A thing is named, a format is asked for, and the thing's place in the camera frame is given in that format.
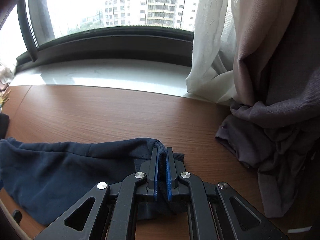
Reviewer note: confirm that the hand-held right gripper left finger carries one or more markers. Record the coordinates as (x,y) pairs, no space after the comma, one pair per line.
(156,180)

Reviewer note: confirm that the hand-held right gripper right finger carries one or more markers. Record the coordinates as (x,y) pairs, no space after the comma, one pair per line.
(169,180)

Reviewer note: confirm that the navy blue pants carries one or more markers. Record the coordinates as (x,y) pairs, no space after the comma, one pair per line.
(50,170)

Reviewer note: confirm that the white stone window sill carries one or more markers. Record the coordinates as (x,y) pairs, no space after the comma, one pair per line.
(100,72)

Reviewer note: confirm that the white sheer curtain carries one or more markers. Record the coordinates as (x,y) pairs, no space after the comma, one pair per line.
(207,30)

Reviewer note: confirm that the dark cloth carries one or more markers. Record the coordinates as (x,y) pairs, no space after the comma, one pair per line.
(3,125)

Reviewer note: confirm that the yellow fringed woven blanket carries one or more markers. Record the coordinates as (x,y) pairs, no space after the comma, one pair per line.
(3,98)

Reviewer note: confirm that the dark window frame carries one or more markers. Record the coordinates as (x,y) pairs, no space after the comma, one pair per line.
(112,45)

